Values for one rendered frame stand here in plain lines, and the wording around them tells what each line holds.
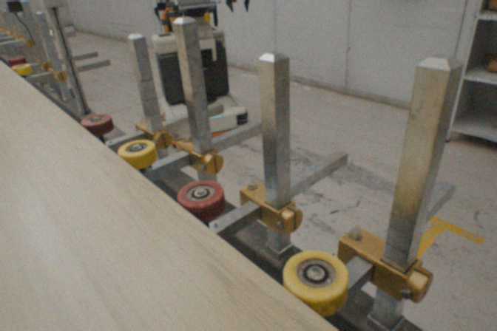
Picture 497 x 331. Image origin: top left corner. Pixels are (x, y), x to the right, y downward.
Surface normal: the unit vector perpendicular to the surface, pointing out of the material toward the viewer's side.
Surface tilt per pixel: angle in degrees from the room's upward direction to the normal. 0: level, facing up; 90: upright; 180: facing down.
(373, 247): 0
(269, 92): 90
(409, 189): 90
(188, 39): 90
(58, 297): 0
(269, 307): 0
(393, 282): 90
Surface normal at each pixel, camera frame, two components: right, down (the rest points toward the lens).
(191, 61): 0.66, 0.34
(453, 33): -0.75, 0.37
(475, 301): -0.07, -0.86
